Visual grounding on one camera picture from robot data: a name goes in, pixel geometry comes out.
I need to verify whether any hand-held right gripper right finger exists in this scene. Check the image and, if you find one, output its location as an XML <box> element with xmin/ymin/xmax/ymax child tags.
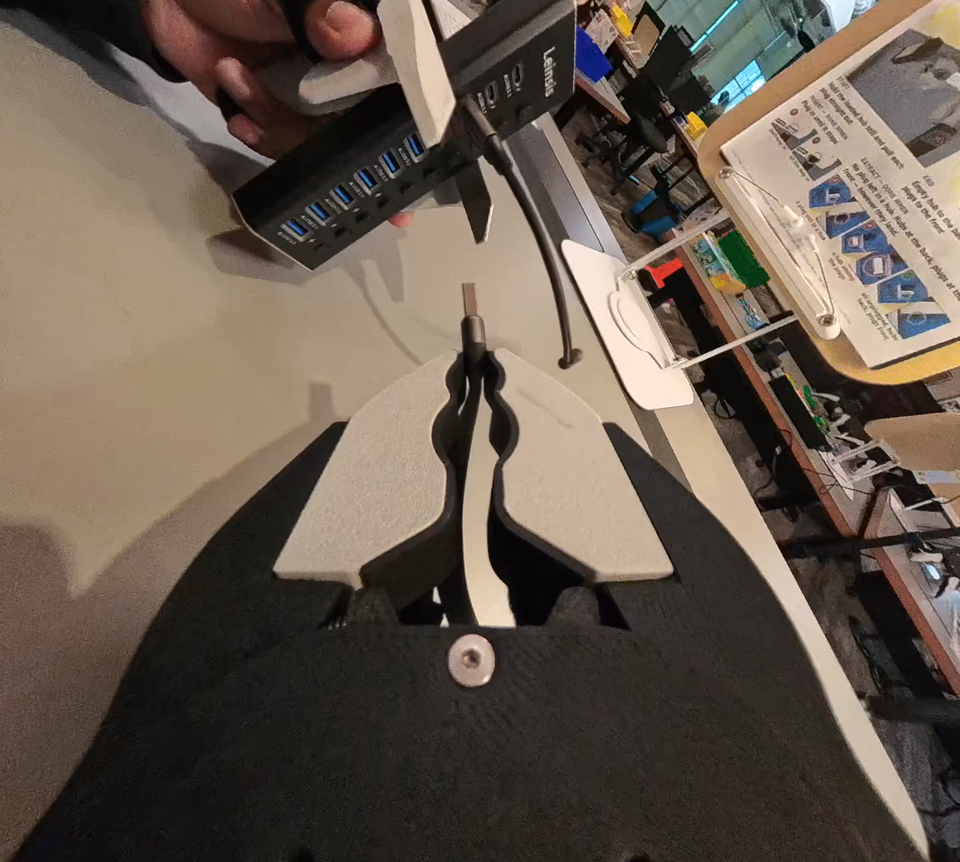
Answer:
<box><xmin>486</xmin><ymin>348</ymin><xmax>676</xmax><ymax>586</ymax></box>

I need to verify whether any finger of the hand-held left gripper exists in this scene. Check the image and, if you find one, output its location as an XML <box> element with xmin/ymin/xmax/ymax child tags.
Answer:
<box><xmin>442</xmin><ymin>153</ymin><xmax>495</xmax><ymax>246</ymax></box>
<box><xmin>375</xmin><ymin>0</ymin><xmax>460</xmax><ymax>149</ymax></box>

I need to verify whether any colourful toy box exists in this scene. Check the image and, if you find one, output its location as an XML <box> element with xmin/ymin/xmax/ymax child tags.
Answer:
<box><xmin>690</xmin><ymin>228</ymin><xmax>774</xmax><ymax>297</ymax></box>

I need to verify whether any black usb hub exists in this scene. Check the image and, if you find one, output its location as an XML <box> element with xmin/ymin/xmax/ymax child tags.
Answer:
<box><xmin>231</xmin><ymin>0</ymin><xmax>579</xmax><ymax>272</ymax></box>

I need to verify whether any black cable dark plug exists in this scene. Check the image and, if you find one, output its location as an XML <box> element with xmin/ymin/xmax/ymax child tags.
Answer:
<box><xmin>450</xmin><ymin>282</ymin><xmax>496</xmax><ymax>623</ymax></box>

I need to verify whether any grey desk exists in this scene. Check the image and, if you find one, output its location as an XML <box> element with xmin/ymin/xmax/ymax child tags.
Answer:
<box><xmin>0</xmin><ymin>7</ymin><xmax>931</xmax><ymax>862</ymax></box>

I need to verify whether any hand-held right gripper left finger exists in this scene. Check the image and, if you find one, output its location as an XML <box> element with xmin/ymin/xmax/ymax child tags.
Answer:
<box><xmin>271</xmin><ymin>350</ymin><xmax>462</xmax><ymax>592</ymax></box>

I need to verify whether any printed instruction sheet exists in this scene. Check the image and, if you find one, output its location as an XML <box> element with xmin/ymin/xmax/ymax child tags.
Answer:
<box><xmin>718</xmin><ymin>0</ymin><xmax>960</xmax><ymax>370</ymax></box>

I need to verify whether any white document stand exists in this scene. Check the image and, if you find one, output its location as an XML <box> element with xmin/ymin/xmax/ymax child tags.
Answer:
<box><xmin>561</xmin><ymin>166</ymin><xmax>840</xmax><ymax>411</ymax></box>

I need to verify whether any short black usb cable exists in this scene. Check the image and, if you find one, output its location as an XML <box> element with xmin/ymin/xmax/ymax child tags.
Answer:
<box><xmin>461</xmin><ymin>93</ymin><xmax>585</xmax><ymax>370</ymax></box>

